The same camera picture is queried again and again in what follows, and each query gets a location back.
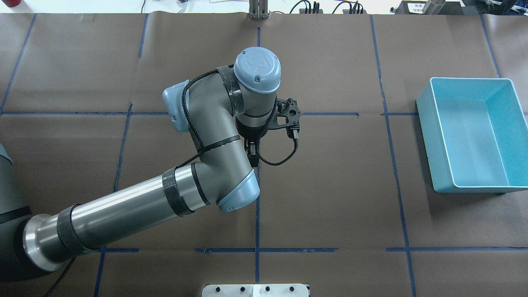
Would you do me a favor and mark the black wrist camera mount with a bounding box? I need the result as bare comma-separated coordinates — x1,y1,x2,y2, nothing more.
264,98,302,139

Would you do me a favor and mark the aluminium frame post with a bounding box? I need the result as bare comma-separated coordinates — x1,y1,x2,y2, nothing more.
248,0,269,19

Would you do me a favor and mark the red cylinder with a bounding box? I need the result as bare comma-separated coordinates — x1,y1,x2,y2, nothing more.
2,0,21,8

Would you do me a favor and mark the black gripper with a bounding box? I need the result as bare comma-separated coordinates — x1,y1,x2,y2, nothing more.
236,119,266,167

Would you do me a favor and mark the light blue plastic bin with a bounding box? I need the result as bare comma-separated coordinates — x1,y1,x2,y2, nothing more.
416,77,528,193

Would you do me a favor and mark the left black braided cable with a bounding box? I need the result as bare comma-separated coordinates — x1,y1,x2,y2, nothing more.
175,68,299,169

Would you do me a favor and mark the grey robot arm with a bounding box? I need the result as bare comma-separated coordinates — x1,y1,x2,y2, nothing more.
1,47,281,282

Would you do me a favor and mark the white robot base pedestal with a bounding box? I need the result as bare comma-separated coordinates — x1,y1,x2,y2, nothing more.
201,283,311,297

